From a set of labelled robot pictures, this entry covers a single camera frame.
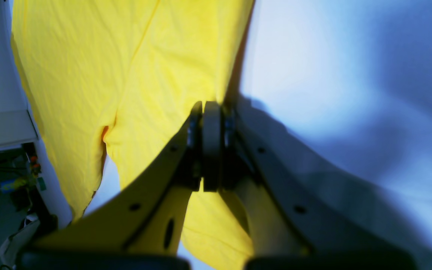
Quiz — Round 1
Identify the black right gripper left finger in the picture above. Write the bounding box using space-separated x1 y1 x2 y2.
33 102 222 259

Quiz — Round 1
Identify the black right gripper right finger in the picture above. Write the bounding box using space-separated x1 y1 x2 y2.
222 105 411 259

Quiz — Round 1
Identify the yellow-orange T-shirt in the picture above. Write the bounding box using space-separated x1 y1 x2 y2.
10 0 255 270

